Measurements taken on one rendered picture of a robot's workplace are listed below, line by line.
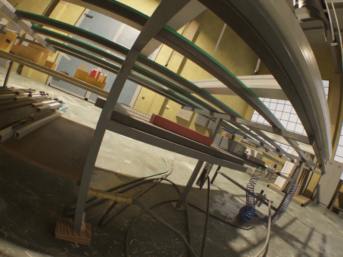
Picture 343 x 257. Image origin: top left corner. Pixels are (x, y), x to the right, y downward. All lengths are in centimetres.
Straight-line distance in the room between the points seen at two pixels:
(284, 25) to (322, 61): 1049
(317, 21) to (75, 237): 116
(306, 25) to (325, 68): 984
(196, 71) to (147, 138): 757
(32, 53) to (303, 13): 138
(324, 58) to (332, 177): 666
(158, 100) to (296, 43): 643
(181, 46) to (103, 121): 31
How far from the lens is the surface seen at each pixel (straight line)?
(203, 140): 69
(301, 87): 42
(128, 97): 664
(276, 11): 29
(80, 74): 138
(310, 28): 62
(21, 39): 185
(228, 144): 135
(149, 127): 52
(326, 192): 771
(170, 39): 42
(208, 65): 47
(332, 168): 777
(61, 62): 707
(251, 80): 65
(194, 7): 35
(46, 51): 122
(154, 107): 659
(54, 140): 89
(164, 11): 27
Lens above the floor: 63
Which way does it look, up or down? 3 degrees down
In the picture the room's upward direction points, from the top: 23 degrees clockwise
